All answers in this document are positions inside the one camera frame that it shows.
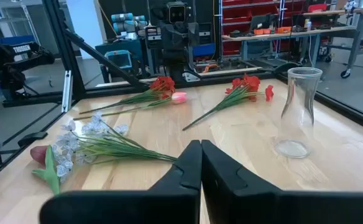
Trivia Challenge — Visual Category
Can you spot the black aluminium table frame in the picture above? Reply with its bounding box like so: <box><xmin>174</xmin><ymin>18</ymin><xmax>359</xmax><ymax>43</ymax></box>
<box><xmin>0</xmin><ymin>0</ymin><xmax>363</xmax><ymax>187</ymax></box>

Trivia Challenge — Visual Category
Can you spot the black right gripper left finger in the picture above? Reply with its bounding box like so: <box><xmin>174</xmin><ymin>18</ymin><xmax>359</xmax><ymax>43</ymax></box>
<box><xmin>39</xmin><ymin>139</ymin><xmax>203</xmax><ymax>224</ymax></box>

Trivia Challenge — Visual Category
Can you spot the red storage bin rack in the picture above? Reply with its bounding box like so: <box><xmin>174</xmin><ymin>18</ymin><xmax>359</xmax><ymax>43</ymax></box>
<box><xmin>221</xmin><ymin>0</ymin><xmax>306</xmax><ymax>57</ymax></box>

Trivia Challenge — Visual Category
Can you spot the rolling wooden table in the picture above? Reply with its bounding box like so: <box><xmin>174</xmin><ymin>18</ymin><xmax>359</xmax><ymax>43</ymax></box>
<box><xmin>302</xmin><ymin>6</ymin><xmax>363</xmax><ymax>78</ymax></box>

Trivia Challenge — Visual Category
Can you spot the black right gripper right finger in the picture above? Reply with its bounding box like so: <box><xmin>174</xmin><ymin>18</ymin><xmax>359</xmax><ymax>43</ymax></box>
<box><xmin>201</xmin><ymin>139</ymin><xmax>363</xmax><ymax>224</ymax></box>

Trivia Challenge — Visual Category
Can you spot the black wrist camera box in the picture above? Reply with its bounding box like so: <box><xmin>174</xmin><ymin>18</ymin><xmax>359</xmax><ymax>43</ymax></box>
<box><xmin>165</xmin><ymin>1</ymin><xmax>192</xmax><ymax>24</ymax></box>

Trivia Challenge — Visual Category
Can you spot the silver corner bracket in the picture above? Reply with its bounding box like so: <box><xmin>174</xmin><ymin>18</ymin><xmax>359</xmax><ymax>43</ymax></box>
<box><xmin>182</xmin><ymin>72</ymin><xmax>201</xmax><ymax>83</ymax></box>

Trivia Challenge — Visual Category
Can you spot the black plastic bracket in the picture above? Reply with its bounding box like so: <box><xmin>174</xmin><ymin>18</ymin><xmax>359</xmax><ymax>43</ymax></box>
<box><xmin>17</xmin><ymin>131</ymin><xmax>48</xmax><ymax>147</ymax></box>

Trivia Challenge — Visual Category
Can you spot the white artificial flower bunch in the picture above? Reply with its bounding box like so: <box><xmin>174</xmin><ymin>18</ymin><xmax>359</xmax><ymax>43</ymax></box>
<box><xmin>51</xmin><ymin>111</ymin><xmax>178</xmax><ymax>184</ymax></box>

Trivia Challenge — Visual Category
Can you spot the dark red artificial tulip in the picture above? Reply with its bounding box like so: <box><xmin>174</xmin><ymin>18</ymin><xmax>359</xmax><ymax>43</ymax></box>
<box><xmin>29</xmin><ymin>144</ymin><xmax>61</xmax><ymax>195</ymax></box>

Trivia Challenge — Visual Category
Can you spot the red artificial flower bunch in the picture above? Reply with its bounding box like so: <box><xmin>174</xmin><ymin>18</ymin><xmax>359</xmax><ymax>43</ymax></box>
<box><xmin>181</xmin><ymin>73</ymin><xmax>275</xmax><ymax>131</ymax></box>
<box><xmin>78</xmin><ymin>76</ymin><xmax>177</xmax><ymax>115</ymax></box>

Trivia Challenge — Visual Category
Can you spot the blue storage bin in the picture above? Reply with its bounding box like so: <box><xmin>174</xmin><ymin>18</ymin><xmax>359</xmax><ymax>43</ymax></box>
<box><xmin>105</xmin><ymin>49</ymin><xmax>133</xmax><ymax>70</ymax></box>

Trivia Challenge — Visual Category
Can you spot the wooden workbench with grey legs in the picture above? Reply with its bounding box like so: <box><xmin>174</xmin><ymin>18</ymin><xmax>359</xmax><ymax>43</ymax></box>
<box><xmin>221</xmin><ymin>26</ymin><xmax>356</xmax><ymax>68</ymax></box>

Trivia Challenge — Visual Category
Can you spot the clear glass vase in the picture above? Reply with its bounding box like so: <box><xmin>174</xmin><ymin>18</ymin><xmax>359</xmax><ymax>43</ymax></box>
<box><xmin>274</xmin><ymin>67</ymin><xmax>324</xmax><ymax>159</ymax></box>

